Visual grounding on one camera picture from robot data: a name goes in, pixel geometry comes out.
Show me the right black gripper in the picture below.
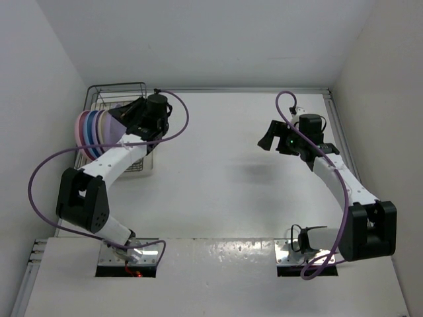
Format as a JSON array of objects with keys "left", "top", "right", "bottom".
[{"left": 258, "top": 120, "right": 305, "bottom": 156}]

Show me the purple plate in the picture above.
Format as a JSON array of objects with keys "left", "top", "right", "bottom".
[
  {"left": 105, "top": 110, "right": 126, "bottom": 144},
  {"left": 91, "top": 110, "right": 104, "bottom": 158}
]

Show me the cream plate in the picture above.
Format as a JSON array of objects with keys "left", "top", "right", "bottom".
[{"left": 97, "top": 110, "right": 108, "bottom": 144}]

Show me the blue plate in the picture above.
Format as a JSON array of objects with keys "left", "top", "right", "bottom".
[{"left": 83, "top": 110, "right": 98, "bottom": 159}]

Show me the pink plate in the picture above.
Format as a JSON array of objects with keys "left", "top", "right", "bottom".
[{"left": 74, "top": 110, "right": 89, "bottom": 147}]

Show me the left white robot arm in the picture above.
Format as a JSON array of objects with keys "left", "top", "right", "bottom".
[{"left": 56, "top": 92, "right": 172, "bottom": 246}]

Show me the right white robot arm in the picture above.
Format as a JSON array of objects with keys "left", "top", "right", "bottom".
[{"left": 258, "top": 114, "right": 397, "bottom": 262}]

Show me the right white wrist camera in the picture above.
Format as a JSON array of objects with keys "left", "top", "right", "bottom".
[{"left": 289, "top": 107, "right": 308, "bottom": 125}]

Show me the black wire dish rack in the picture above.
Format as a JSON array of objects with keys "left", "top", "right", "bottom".
[{"left": 74, "top": 82, "right": 147, "bottom": 168}]

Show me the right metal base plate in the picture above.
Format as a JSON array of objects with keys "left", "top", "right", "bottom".
[{"left": 274, "top": 238, "right": 330, "bottom": 267}]

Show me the metal base plate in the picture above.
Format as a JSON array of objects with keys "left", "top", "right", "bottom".
[
  {"left": 274, "top": 238, "right": 330, "bottom": 267},
  {"left": 98, "top": 238, "right": 162, "bottom": 267}
]

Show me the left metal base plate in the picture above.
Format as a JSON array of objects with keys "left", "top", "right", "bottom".
[{"left": 98, "top": 238, "right": 162, "bottom": 267}]

